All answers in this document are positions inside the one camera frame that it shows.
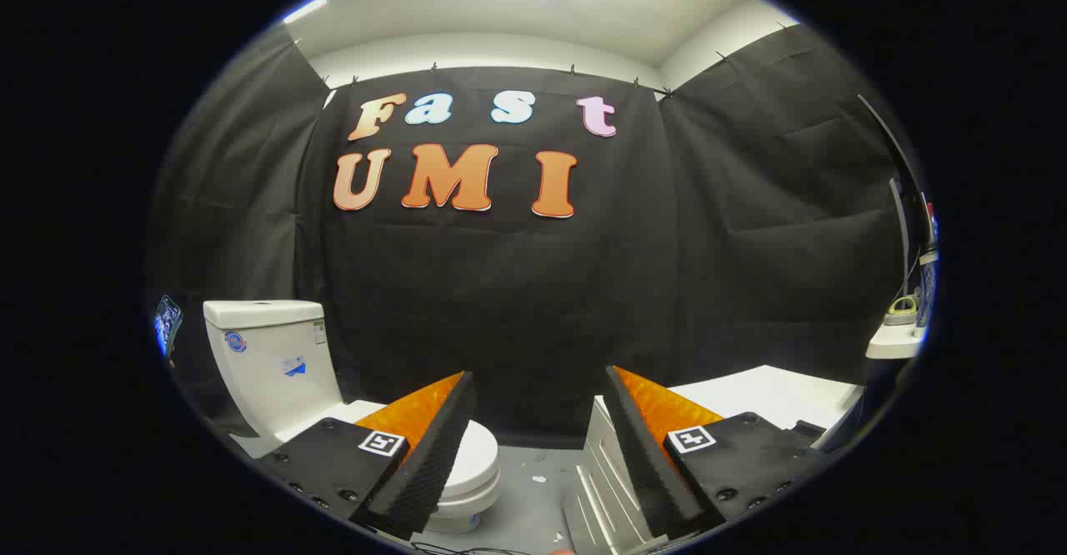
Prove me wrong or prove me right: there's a white shelf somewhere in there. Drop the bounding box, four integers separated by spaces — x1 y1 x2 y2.
865 322 926 361

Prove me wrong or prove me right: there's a black backdrop cloth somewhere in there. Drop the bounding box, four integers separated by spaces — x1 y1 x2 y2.
146 26 918 449

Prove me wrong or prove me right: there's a white toilet lid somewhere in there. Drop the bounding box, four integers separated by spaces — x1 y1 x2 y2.
333 399 501 498

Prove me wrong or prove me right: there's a smartphone with lit screen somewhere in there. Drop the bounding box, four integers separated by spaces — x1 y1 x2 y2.
153 294 184 362

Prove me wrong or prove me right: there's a white ceramic toilet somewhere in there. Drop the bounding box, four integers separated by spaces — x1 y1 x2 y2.
203 299 503 535

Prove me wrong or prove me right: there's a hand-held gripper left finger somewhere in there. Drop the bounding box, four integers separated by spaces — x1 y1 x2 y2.
254 370 478 542

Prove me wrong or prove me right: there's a white drawer cabinet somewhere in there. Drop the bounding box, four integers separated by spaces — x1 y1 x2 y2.
563 363 865 555

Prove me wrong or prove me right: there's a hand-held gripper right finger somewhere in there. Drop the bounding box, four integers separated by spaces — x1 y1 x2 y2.
603 365 834 539

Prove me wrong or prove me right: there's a white toilet seat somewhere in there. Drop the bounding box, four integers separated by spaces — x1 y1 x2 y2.
435 463 503 513

